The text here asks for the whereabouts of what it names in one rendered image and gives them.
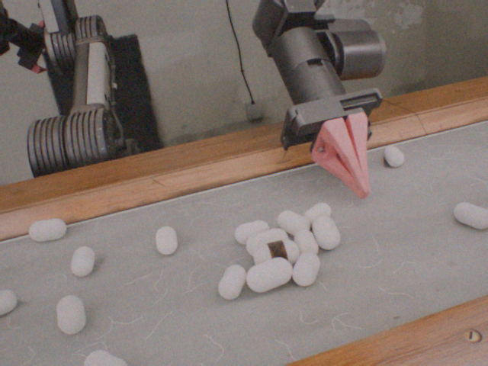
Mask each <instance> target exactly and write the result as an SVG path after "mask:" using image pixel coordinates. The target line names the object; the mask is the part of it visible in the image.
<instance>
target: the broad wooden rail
mask: <svg viewBox="0 0 488 366"><path fill-rule="evenodd" d="M369 120H370V122H371V125H370V128H371V130H372V132H373V133H372V135H371V138H370V139H369V141H367V150H370V149H376V148H379V147H382V146H389V145H392V144H395V143H401V142H404V141H407V140H413V139H416V138H420V137H423V136H428V135H432V134H437V133H442V132H445V131H449V130H454V129H457V128H461V127H466V126H470V125H473V124H478V123H482V122H485V121H488V76H487V77H483V78H479V79H470V80H466V81H462V82H456V83H453V84H449V85H443V86H439V87H435V88H429V89H426V90H422V91H416V92H412V93H409V94H404V95H399V96H395V97H391V98H385V99H383V100H382V102H381V103H380V106H379V108H378V109H374V108H373V110H372V112H371V114H370V116H369ZM282 127H284V122H280V123H276V124H270V125H266V126H263V127H256V128H252V129H248V130H242V131H238V132H234V133H228V134H224V135H220V136H214V137H210V138H207V139H206V140H200V141H195V142H192V143H186V144H182V145H178V146H171V147H168V148H164V149H158V150H154V151H151V152H144V153H140V154H136V155H133V156H127V157H124V159H118V160H113V161H109V162H103V163H98V164H95V165H88V166H85V167H81V168H77V169H71V170H67V171H64V172H57V173H54V174H50V175H44V176H40V177H36V178H30V180H26V181H20V182H16V183H12V184H9V185H2V186H0V242H1V241H5V240H8V239H13V238H17V237H21V236H26V235H30V233H29V231H30V227H31V225H32V224H33V223H35V222H37V221H41V220H51V219H59V220H62V221H63V222H64V223H65V225H69V224H73V223H78V222H82V221H85V220H91V219H94V218H98V217H103V216H107V215H110V214H115V213H119V212H123V211H126V210H132V209H135V208H138V207H145V206H148V205H152V204H157V203H161V201H167V200H170V199H173V198H177V197H183V196H186V195H189V194H195V193H199V192H202V191H208V190H211V189H215V188H221V187H224V186H227V185H233V184H236V183H240V182H244V181H246V180H249V179H253V178H258V177H262V176H266V175H271V174H274V173H278V172H284V171H287V170H291V169H297V168H300V167H304V166H308V165H313V164H316V163H315V162H314V161H313V157H312V156H311V154H310V147H311V144H312V142H311V143H305V144H301V145H297V146H292V147H289V148H288V151H285V150H284V148H283V146H282V145H281V142H280V136H281V131H282V130H283V129H282Z"/></svg>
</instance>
